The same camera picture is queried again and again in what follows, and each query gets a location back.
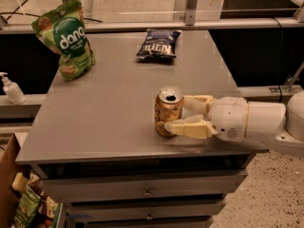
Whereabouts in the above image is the dark blue kettle chip bag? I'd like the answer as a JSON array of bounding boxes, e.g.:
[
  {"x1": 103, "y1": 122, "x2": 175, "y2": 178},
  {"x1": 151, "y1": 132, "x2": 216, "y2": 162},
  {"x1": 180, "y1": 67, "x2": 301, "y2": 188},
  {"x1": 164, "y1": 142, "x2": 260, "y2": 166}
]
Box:
[{"x1": 136, "y1": 28, "x2": 181, "y2": 60}]

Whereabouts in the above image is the metal frame rail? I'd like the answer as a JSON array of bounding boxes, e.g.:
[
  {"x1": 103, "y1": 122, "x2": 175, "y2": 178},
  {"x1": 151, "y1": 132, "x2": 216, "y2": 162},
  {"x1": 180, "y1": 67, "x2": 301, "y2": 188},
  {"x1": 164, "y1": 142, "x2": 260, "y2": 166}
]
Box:
[{"x1": 0, "y1": 0, "x2": 304, "y2": 33}]

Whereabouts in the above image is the black cable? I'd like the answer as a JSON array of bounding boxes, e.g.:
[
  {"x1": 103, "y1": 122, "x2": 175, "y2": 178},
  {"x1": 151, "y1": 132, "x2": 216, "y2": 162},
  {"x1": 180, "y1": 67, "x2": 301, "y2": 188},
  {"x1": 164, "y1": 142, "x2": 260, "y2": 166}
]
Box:
[{"x1": 0, "y1": 11, "x2": 104, "y2": 24}]

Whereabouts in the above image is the brown cardboard box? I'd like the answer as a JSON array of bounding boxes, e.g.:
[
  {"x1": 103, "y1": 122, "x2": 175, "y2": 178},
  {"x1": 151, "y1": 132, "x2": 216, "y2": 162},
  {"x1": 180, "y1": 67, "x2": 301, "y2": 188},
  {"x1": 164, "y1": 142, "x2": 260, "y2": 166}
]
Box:
[{"x1": 0, "y1": 134, "x2": 20, "y2": 228}]

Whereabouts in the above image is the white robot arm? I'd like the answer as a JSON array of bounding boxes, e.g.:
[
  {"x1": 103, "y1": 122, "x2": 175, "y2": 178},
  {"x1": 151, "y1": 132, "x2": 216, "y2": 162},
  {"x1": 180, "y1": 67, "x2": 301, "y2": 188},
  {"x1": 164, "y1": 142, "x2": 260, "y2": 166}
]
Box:
[{"x1": 164, "y1": 95, "x2": 304, "y2": 158}]

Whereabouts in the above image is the green snack bag in box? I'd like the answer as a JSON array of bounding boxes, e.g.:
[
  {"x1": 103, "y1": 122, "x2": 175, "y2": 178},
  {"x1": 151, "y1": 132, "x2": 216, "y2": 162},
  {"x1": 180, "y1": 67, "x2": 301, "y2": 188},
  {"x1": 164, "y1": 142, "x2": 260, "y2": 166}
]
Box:
[{"x1": 12, "y1": 187, "x2": 41, "y2": 228}]

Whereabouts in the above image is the white pump bottle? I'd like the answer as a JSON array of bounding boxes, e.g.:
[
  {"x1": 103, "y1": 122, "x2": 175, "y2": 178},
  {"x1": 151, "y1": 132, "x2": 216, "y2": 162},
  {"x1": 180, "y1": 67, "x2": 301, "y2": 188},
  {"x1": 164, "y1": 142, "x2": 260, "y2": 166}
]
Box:
[{"x1": 0, "y1": 72, "x2": 26, "y2": 105}]

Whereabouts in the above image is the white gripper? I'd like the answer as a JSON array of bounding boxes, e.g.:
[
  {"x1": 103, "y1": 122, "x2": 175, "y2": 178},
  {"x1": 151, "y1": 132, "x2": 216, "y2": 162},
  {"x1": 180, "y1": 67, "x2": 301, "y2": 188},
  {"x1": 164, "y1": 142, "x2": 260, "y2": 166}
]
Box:
[{"x1": 164, "y1": 95, "x2": 248, "y2": 142}]

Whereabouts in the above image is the orange soda can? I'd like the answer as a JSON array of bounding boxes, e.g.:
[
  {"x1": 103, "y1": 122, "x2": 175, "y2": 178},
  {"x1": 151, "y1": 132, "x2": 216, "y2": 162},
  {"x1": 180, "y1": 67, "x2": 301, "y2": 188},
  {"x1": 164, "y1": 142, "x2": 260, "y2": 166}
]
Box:
[{"x1": 154, "y1": 85, "x2": 184, "y2": 138}]

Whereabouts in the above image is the grey drawer cabinet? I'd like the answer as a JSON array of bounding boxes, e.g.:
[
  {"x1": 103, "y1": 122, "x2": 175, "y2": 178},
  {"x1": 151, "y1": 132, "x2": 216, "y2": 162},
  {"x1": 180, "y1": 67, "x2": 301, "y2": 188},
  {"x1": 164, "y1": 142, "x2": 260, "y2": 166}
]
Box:
[{"x1": 17, "y1": 30, "x2": 256, "y2": 228}]

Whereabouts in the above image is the green rice chip bag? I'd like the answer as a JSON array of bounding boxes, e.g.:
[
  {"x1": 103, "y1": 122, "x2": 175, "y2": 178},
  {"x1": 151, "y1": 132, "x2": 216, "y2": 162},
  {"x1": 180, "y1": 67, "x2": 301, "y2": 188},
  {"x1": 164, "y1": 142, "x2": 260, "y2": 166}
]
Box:
[{"x1": 31, "y1": 0, "x2": 95, "y2": 81}]

